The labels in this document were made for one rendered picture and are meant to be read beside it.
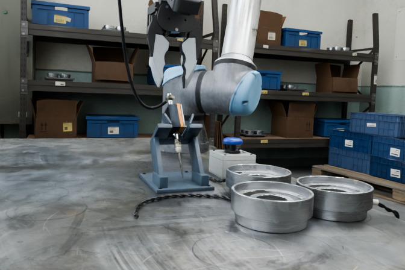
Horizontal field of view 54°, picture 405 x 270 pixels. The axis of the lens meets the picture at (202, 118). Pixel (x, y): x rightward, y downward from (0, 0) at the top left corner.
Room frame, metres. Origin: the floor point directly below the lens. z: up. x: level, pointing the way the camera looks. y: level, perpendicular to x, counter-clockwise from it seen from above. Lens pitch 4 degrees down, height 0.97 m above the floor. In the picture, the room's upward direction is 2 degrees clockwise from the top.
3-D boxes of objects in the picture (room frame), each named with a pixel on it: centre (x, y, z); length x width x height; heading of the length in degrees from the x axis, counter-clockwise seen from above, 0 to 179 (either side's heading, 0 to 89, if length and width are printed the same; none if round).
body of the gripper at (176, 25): (0.74, 0.07, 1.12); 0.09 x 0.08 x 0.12; 22
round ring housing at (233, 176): (0.64, -0.09, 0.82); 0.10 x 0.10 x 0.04
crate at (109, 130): (4.10, 0.94, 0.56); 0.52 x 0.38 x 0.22; 107
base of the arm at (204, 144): (1.10, 0.05, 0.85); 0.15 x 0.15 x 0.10
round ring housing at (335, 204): (0.56, -0.19, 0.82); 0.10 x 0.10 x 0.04
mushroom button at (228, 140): (0.78, -0.06, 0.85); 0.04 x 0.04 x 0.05
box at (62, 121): (3.89, 1.44, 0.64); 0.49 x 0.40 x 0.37; 115
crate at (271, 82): (4.67, -0.59, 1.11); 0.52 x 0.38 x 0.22; 110
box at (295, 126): (4.85, -1.09, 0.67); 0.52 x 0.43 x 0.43; 110
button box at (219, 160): (0.79, -0.06, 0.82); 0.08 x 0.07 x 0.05; 20
